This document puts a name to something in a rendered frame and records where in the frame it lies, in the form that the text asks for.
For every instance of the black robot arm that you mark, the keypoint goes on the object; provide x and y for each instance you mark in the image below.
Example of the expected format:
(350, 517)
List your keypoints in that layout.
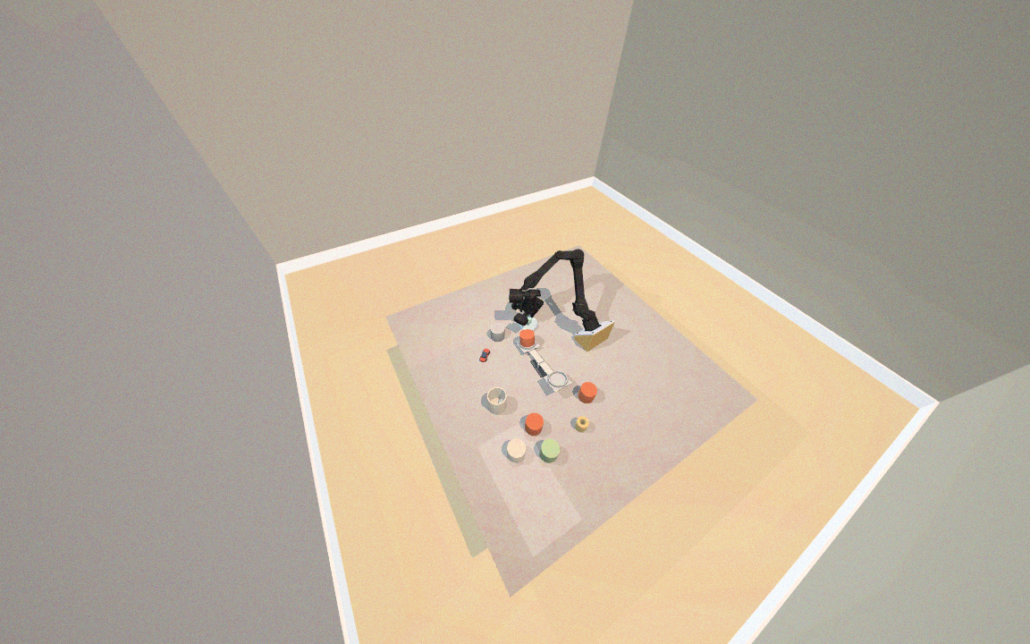
(580, 307)

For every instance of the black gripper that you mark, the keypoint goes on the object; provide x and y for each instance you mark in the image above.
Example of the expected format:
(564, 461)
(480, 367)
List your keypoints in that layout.
(529, 310)

